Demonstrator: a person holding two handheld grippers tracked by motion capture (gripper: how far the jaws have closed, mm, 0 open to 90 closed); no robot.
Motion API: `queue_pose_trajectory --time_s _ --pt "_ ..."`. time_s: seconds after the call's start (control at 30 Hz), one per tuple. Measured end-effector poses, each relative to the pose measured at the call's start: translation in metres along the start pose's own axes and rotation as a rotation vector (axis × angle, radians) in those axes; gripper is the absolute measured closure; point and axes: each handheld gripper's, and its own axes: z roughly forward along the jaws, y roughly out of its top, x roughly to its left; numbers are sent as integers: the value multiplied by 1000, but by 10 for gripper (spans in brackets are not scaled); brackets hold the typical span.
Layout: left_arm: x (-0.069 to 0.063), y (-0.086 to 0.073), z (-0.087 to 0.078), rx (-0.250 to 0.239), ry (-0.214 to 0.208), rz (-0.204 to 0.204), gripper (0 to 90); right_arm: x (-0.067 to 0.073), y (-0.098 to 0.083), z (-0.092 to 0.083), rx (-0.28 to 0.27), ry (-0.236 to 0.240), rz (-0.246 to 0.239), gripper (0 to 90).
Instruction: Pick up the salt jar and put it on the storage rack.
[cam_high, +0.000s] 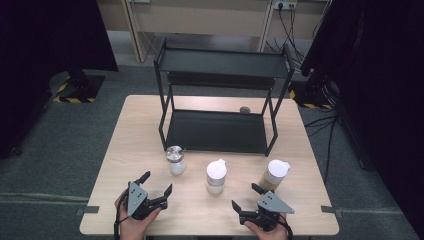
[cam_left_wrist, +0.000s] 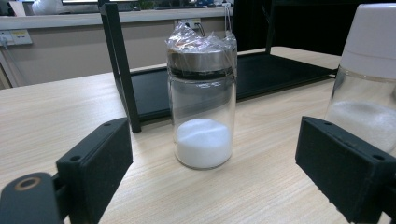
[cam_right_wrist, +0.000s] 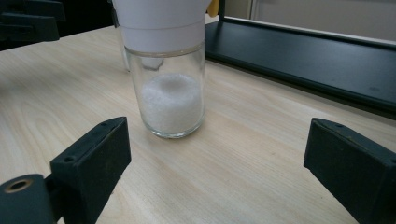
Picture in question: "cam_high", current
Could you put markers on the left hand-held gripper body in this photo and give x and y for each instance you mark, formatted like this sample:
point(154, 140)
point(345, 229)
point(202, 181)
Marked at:
point(136, 200)

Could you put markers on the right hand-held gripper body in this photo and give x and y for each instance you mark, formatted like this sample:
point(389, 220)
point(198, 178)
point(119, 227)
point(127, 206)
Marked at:
point(271, 205)

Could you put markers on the white-lid jar of brown powder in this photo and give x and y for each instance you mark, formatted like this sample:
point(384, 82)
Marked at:
point(275, 173)

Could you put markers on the glass shaker jar silver lid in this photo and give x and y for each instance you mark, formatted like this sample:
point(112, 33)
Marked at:
point(175, 163)

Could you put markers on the white-lid jar of white powder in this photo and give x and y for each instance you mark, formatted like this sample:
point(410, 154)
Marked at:
point(216, 175)

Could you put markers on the black metal two-tier rack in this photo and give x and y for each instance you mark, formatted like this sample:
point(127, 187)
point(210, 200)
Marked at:
point(216, 131)

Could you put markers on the person's right hand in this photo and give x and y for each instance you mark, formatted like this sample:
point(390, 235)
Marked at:
point(271, 235)

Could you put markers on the person's left hand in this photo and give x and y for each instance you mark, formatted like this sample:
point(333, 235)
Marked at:
point(131, 230)

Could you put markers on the grey tape strip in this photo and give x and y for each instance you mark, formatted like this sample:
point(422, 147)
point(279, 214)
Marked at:
point(88, 209)
point(330, 210)

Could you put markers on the black stand base striped tape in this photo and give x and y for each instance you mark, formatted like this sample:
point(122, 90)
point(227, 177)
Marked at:
point(80, 87)

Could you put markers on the black curtain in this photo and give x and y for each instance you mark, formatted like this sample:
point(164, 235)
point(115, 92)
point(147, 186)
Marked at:
point(383, 83)
point(40, 60)

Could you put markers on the white power strip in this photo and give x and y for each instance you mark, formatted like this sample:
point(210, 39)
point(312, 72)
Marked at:
point(285, 4)

